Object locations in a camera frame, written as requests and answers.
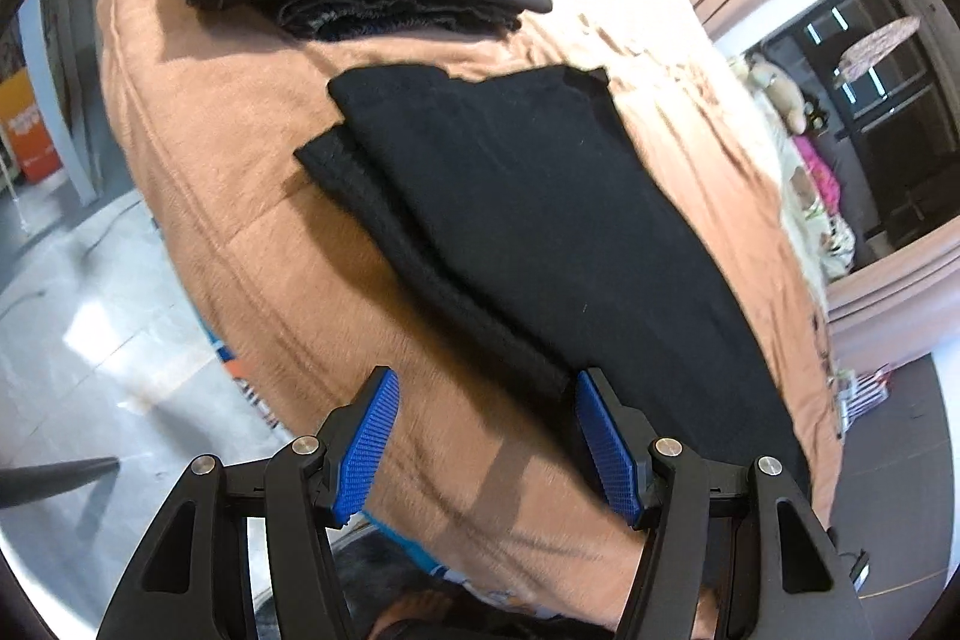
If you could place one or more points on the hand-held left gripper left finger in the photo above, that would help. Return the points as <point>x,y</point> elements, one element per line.
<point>367,437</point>

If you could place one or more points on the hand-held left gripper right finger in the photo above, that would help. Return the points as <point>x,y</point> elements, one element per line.
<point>611,452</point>

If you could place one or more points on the bed with peach sheet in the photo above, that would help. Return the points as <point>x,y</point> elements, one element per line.
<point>225,160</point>

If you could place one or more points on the black stand leg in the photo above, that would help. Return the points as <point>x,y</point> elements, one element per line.
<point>45,482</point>

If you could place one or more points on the pink plush cloth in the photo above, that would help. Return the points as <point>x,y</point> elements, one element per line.
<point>817,175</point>

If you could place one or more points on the black plush toy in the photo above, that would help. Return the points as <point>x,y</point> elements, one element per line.
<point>816,111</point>

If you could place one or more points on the dark window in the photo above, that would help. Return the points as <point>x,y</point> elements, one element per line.
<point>900,175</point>

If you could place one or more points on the cream plush toy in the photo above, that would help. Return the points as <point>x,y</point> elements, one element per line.
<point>780,89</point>

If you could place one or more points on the orange box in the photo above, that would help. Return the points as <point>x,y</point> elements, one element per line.
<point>30,130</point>

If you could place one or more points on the floral hanging garment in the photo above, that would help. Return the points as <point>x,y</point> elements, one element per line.
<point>877,44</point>

